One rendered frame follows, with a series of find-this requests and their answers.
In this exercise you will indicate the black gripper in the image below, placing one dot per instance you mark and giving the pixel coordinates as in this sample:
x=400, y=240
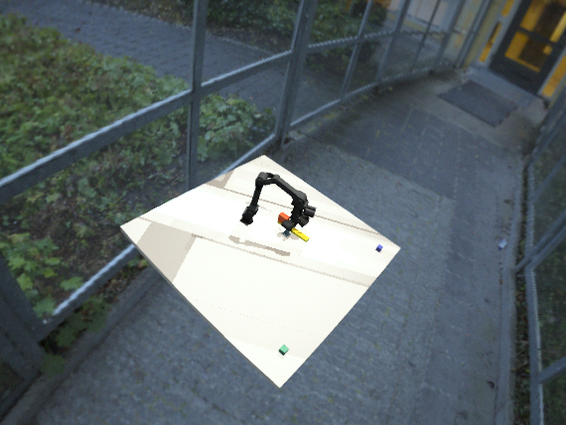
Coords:
x=289, y=224

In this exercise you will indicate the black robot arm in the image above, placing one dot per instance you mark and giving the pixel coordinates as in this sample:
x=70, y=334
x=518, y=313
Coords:
x=300, y=201

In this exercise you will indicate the yellow and orange bar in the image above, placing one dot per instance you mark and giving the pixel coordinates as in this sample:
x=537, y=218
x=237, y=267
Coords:
x=282, y=217

